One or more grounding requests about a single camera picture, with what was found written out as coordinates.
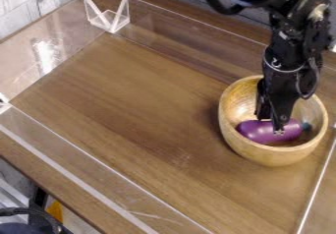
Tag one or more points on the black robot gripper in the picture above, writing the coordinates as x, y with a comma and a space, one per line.
283, 86

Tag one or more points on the purple toy eggplant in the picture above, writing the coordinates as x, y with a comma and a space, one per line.
259, 131

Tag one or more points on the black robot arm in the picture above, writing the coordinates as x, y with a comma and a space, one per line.
292, 58

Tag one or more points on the brown wooden bowl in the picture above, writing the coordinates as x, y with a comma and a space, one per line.
236, 108

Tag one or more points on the clear acrylic corner bracket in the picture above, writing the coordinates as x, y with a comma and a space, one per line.
108, 20

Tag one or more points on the clear acrylic tray wall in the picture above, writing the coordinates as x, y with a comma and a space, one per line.
109, 123

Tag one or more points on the black clamp with cable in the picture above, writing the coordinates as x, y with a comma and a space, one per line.
23, 215

